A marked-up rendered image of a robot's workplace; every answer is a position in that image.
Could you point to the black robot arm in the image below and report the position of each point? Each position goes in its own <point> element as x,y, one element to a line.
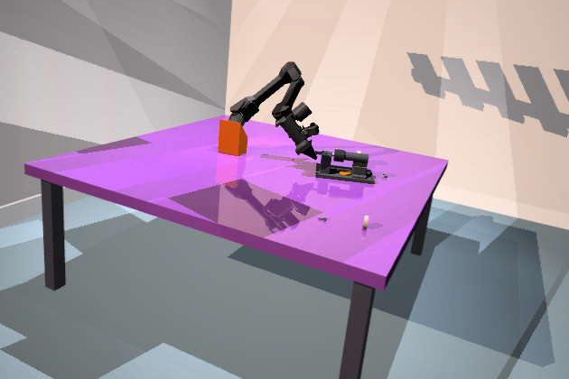
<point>283,113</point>

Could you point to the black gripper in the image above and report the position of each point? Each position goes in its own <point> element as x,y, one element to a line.
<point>302,146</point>

